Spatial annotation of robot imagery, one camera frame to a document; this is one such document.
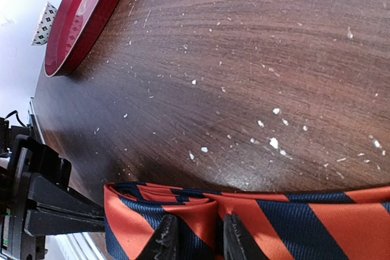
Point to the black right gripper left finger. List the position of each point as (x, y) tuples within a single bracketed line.
[(164, 243)]

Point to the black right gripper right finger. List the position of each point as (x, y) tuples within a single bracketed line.
[(238, 242)]

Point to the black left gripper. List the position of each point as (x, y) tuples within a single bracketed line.
[(35, 198)]

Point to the orange navy striped tie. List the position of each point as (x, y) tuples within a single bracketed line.
[(336, 225)]

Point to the red round tray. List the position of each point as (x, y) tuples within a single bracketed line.
[(76, 27)]

